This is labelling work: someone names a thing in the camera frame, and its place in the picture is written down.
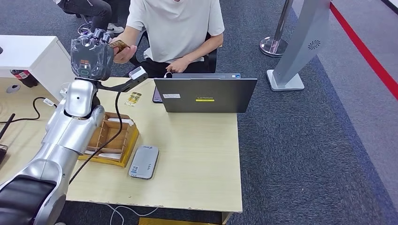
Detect white card stack flat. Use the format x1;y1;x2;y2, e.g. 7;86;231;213
85;150;122;161

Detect grey kiosk stand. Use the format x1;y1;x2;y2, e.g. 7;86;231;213
266;0;333;92

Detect person in dark trousers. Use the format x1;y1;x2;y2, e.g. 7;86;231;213
54;0;125;35

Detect cola bottle red label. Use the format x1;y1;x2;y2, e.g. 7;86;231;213
10;69;39;88

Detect dark smartphone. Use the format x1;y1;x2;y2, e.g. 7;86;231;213
152;87;163;104

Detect grey card reader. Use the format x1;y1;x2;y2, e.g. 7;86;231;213
128;145;160;180

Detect white cables under desk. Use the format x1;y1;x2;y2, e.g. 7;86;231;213
106;203;159;225

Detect person's right hand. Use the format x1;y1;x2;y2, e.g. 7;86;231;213
109;37;138;64

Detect black office chair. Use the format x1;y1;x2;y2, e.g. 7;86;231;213
129;29;218;74

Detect person's left hand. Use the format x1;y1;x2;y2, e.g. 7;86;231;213
165;58;190;74

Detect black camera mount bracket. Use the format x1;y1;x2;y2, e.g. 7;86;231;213
93;72;149;93

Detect yellow green ID card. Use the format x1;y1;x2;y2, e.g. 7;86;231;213
125;91;143;107

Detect chrome stanchion post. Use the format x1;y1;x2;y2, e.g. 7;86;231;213
260;0;294;58

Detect yellow room key card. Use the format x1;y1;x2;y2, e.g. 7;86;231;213
108;39;131;54

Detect cardboard divider box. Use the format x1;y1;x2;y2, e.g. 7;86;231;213
77;112;140;168

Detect grey Lenovo laptop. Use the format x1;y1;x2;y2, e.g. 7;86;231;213
153;73;258;113

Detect white cabinet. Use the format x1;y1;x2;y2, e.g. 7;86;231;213
0;35;76;102

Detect chrome stool base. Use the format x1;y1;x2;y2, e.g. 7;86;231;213
77;23;92;36

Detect white card stack wide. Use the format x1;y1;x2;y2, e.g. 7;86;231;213
108;117;135;126

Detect yellow panel under desk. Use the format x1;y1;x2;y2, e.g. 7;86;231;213
138;218;223;225

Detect black rod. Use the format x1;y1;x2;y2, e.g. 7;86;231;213
0;113;15;140

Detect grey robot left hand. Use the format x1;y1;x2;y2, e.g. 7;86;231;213
70;28;115;82

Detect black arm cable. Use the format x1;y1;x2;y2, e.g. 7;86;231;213
68;90;124;185

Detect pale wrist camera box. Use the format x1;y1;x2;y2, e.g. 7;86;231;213
129;66;148;81

